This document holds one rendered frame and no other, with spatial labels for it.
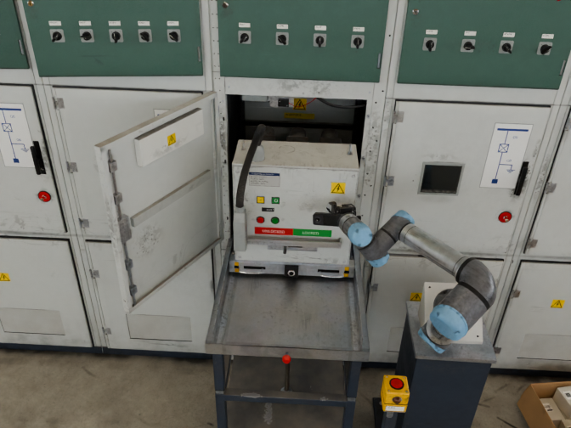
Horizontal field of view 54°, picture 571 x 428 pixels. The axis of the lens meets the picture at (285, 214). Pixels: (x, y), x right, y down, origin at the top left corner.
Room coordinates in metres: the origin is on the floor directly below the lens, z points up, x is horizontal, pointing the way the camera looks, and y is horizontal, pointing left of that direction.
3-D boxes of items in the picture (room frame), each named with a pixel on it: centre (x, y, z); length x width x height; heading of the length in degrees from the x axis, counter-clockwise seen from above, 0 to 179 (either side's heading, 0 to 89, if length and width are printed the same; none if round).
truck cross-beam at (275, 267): (1.90, -0.03, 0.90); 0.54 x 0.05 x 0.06; 88
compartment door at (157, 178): (1.91, 0.47, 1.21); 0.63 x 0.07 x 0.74; 149
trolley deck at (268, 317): (1.81, -0.03, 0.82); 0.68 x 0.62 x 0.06; 178
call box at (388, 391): (1.27, -0.39, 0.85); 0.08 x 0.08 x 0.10; 88
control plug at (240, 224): (1.82, 0.18, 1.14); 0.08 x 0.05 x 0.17; 178
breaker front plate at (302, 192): (1.88, -0.03, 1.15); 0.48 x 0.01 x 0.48; 88
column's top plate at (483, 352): (1.69, -0.70, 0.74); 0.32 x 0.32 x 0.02; 87
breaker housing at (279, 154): (2.14, -0.04, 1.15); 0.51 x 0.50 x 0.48; 178
